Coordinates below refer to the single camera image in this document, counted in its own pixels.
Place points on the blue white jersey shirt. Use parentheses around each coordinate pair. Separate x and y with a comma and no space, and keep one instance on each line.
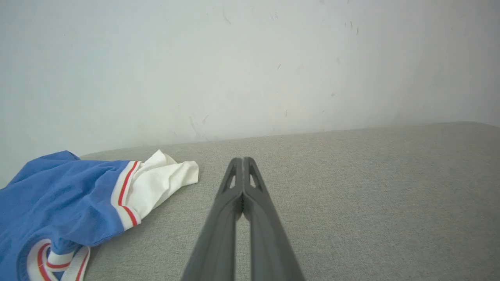
(58,195)

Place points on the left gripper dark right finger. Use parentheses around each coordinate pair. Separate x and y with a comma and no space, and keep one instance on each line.
(269,242)

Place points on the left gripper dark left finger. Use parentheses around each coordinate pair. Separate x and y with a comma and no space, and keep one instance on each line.
(218,234)

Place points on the grey fabric sofa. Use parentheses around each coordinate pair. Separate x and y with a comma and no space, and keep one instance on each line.
(371,195)

